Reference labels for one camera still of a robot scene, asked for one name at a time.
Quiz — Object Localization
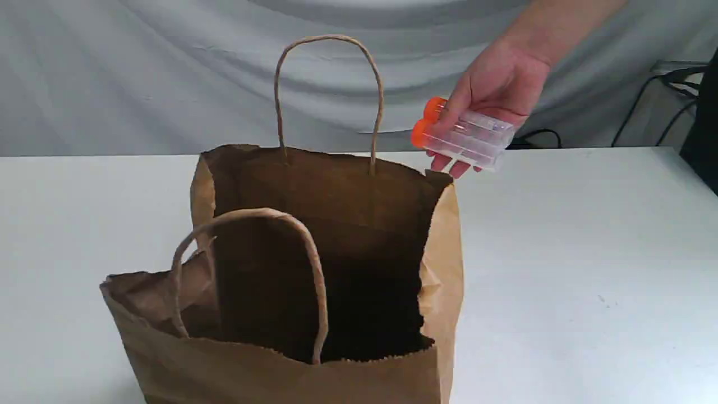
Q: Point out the person's bare hand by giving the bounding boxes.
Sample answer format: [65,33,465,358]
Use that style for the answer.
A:
[430,38,551,180]

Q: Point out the orange-capped clear tube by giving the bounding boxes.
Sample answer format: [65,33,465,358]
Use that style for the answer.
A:
[411,120,505,171]
[423,97,516,148]

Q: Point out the brown paper bag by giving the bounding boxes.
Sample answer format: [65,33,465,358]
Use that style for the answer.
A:
[100,34,464,403]

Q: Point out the person's bare forearm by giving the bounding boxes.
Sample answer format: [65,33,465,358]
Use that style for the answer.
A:
[497,1,626,67]

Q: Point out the black equipment at right edge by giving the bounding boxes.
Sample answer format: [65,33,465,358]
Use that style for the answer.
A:
[680,53,717,194]

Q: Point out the grey backdrop cloth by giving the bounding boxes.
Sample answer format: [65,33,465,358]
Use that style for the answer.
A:
[1,1,716,157]

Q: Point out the black cables at right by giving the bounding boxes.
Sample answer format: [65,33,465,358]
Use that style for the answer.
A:
[611,66,708,148]

